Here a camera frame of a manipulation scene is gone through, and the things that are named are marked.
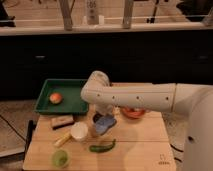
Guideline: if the blue sponge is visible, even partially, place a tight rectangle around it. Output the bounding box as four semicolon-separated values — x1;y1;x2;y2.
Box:
95;115;116;135

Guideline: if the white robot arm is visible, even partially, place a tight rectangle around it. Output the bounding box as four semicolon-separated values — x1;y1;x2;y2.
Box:
81;71;213;171

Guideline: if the small metal cup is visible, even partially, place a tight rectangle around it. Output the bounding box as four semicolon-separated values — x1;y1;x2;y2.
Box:
89;121;99;137

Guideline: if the light green plastic cup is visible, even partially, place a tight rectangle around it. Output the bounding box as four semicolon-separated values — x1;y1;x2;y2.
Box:
52;150;69;168

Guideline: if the orange red bowl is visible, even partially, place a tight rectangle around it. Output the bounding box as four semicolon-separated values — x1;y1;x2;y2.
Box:
121;107;145;119

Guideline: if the green plastic tray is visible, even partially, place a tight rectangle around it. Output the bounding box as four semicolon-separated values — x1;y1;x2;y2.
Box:
35;79;89;115

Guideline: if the green cucumber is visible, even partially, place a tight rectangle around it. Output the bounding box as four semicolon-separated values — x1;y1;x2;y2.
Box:
89;139;116;153

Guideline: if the orange bread roll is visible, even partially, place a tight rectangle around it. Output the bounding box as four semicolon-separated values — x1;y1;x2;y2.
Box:
49;93;63;104

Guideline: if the white cup yellow handle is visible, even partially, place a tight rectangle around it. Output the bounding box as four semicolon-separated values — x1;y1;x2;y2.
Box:
54;122;88;147

